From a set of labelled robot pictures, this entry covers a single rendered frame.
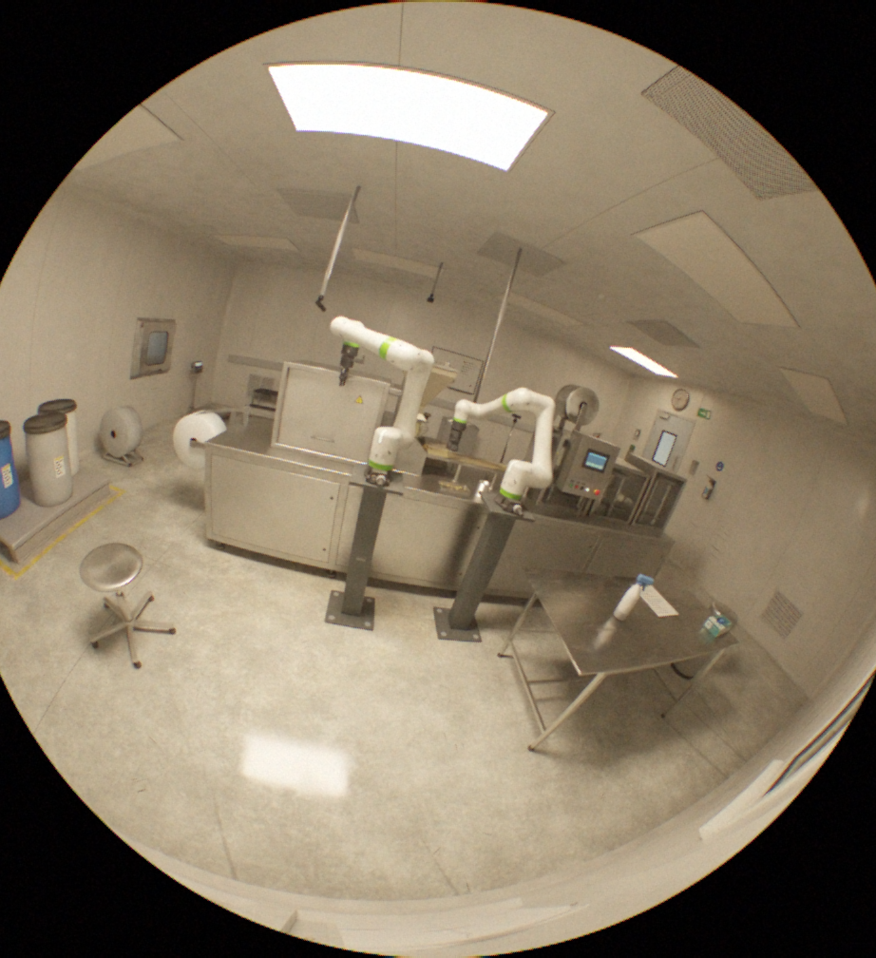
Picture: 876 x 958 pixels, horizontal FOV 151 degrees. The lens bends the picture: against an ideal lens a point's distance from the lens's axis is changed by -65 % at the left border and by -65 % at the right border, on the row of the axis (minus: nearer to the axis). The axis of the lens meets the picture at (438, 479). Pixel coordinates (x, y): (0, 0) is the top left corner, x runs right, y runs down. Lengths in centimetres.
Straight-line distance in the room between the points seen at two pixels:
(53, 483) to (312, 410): 215
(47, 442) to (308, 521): 211
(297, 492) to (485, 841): 205
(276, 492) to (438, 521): 102
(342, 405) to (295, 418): 31
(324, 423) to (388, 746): 179
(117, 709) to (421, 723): 146
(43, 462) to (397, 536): 271
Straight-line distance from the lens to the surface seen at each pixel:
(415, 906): 155
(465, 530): 213
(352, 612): 210
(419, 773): 165
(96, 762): 180
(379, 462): 157
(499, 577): 242
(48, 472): 299
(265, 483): 210
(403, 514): 203
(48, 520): 298
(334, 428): 207
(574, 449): 223
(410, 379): 166
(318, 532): 215
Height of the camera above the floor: 152
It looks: 19 degrees down
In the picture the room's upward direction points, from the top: 17 degrees clockwise
